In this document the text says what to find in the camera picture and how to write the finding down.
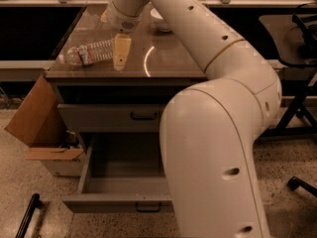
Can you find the grey drawer cabinet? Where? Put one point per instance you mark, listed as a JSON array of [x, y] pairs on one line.
[[158, 66]]

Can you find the grey open bottom drawer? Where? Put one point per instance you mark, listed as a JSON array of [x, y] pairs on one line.
[[123, 173]]

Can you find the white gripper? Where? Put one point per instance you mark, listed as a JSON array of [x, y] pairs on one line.
[[121, 20]]

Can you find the grey middle drawer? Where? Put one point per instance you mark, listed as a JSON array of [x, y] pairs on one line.
[[111, 117]]

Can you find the clear plastic water bottle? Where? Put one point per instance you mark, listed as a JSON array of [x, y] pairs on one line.
[[88, 54]]

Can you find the brown cardboard box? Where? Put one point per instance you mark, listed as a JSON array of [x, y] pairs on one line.
[[38, 124]]

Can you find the black foot bottom right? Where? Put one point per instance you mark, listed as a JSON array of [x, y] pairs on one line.
[[295, 182]]

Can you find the white ceramic bowl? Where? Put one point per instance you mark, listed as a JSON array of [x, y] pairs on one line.
[[159, 22]]

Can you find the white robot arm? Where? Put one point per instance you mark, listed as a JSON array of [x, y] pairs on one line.
[[207, 131]]

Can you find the black bar bottom left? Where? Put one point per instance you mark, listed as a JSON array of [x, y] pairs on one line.
[[33, 204]]

